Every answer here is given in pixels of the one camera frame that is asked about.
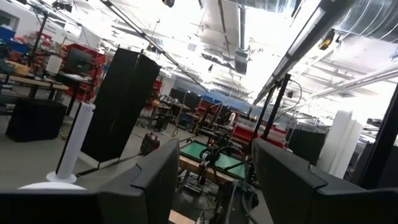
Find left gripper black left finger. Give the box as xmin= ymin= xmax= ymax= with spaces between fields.
xmin=98 ymin=138 xmax=180 ymax=224

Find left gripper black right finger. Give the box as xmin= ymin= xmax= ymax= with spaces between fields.
xmin=252 ymin=138 xmax=359 ymax=224

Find red and black toolbox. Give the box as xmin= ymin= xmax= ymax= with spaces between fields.
xmin=140 ymin=131 xmax=161 ymax=157

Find black cabinet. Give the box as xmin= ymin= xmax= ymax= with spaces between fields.
xmin=285 ymin=127 xmax=328 ymax=166

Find table with green mat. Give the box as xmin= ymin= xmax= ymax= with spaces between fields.
xmin=178 ymin=140 xmax=247 ymax=185

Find white foam boards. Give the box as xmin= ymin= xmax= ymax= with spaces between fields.
xmin=316 ymin=109 xmax=364 ymax=180

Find black partition panel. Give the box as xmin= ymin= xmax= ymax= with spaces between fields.
xmin=80 ymin=47 xmax=162 ymax=163

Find white tower fan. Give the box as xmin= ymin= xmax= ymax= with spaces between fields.
xmin=45 ymin=101 xmax=96 ymax=185

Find white round disc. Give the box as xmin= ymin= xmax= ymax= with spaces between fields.
xmin=17 ymin=181 xmax=85 ymax=191

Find black crate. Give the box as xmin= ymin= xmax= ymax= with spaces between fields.
xmin=5 ymin=97 xmax=68 ymax=144

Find black computer monitor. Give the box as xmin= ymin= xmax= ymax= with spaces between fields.
xmin=63 ymin=47 xmax=95 ymax=76

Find black bar with light strips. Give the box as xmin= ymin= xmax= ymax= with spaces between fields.
xmin=252 ymin=0 xmax=359 ymax=106

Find wooden workbench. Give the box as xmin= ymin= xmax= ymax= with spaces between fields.
xmin=0 ymin=72 xmax=70 ymax=101

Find black aluminium rig frame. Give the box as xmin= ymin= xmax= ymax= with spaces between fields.
xmin=356 ymin=83 xmax=398 ymax=190

